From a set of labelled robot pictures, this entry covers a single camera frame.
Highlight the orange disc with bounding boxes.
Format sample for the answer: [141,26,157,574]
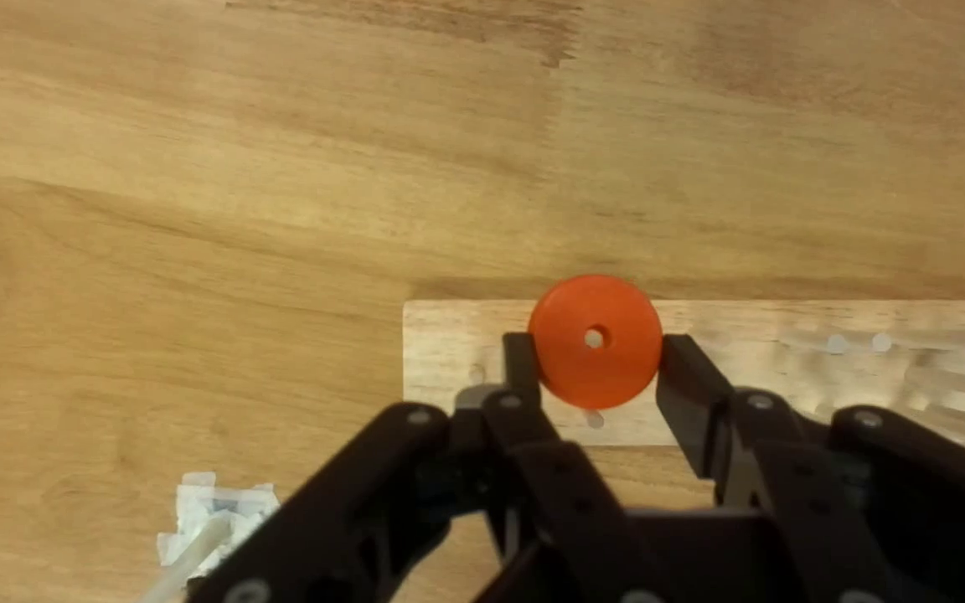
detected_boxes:
[531,275,664,412]

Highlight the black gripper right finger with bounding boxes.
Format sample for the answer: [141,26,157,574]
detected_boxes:
[655,335,965,603]

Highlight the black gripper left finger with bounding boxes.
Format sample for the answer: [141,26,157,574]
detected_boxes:
[184,333,664,603]

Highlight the wooden peg board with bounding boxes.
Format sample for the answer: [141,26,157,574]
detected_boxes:
[401,297,965,445]

